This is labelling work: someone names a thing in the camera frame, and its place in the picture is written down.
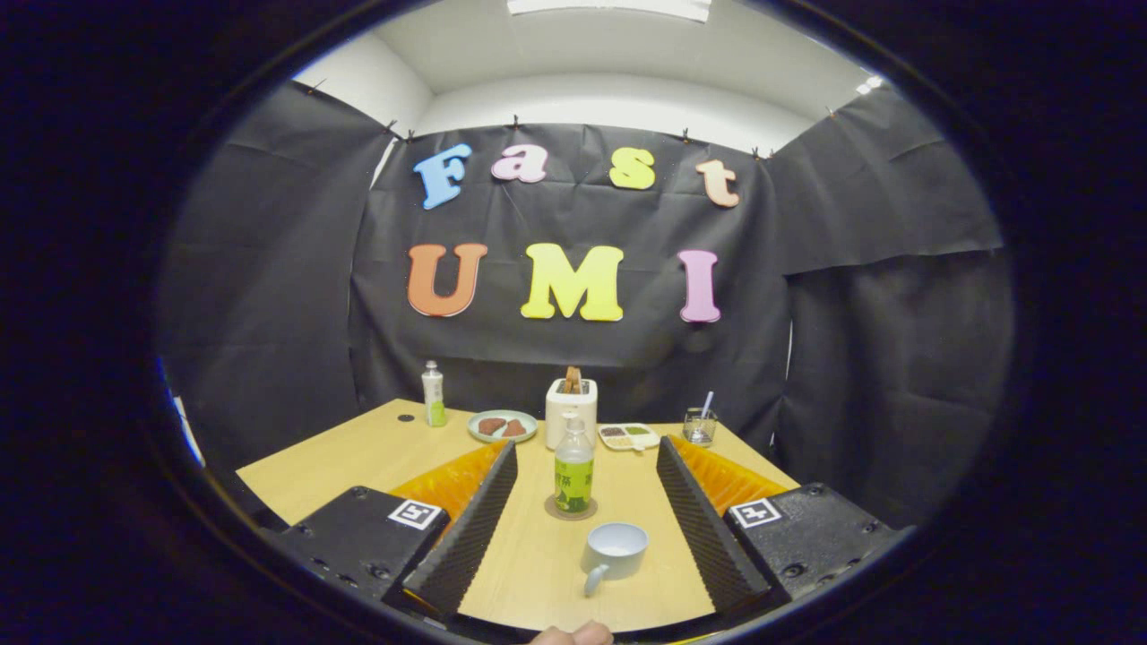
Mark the white divided dish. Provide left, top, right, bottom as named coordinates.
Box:
left=598, top=423, right=661, bottom=452

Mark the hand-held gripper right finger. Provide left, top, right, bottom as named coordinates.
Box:
left=656, top=435, right=915, bottom=619

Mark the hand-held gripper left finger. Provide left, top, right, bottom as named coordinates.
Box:
left=260, top=439, right=521, bottom=624

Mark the pale green plate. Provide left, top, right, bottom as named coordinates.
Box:
left=468, top=409, right=539, bottom=444

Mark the white toaster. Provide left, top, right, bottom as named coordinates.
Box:
left=545, top=378, right=599, bottom=451

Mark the green label juice bottle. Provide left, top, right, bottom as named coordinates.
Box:
left=553, top=417, right=595, bottom=514

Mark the round brown coaster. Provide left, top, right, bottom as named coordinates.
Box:
left=544, top=494, right=599, bottom=521

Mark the black backdrop cloth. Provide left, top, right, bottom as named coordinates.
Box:
left=157, top=79, right=1013, bottom=529

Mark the slim white bottle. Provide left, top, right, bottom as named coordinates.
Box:
left=422, top=361, right=447, bottom=427

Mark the pale grey cup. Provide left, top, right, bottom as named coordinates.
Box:
left=581, top=522, right=650, bottom=598

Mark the wooden table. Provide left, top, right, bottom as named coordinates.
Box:
left=235, top=399, right=803, bottom=634

